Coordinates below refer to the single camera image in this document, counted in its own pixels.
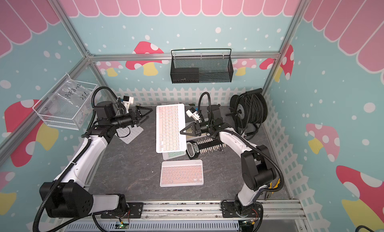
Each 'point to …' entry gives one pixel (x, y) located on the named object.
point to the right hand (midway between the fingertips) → (182, 133)
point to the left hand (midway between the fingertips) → (150, 116)
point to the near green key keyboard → (169, 155)
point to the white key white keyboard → (128, 134)
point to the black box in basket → (185, 75)
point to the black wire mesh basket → (201, 65)
